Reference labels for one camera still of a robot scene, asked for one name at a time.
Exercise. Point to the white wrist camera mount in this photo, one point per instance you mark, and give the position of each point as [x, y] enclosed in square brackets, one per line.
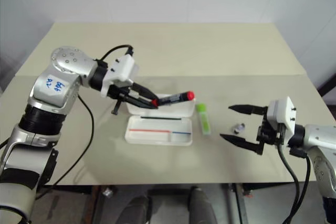
[123, 69]
[282, 112]

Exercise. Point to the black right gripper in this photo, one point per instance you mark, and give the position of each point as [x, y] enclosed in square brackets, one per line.
[270, 134]

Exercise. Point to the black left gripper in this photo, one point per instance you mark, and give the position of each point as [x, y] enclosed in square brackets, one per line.
[121, 91]

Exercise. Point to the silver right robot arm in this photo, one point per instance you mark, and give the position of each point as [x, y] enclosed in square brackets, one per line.
[319, 140]

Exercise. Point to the grey rounded shape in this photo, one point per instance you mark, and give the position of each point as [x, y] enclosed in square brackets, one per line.
[139, 208]

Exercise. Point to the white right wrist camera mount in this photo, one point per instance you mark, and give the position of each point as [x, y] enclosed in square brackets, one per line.
[282, 112]

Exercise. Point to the dark frame at wall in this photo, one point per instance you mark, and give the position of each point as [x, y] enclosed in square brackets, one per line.
[330, 93]

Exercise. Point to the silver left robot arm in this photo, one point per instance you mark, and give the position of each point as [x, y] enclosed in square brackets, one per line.
[57, 82]

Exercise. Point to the white plastic pencil case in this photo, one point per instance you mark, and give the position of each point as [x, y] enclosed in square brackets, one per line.
[157, 132]

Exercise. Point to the black metal table frame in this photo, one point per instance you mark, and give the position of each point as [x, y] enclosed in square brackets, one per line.
[236, 200]

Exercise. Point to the red capped dark marker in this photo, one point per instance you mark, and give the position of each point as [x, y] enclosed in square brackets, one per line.
[174, 98]

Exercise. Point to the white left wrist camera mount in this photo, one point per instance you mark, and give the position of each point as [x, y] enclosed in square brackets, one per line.
[123, 69]

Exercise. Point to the green marker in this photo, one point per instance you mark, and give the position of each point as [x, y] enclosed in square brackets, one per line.
[204, 119]

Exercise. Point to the dark rounded shape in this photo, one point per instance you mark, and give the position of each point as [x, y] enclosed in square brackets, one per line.
[200, 205]

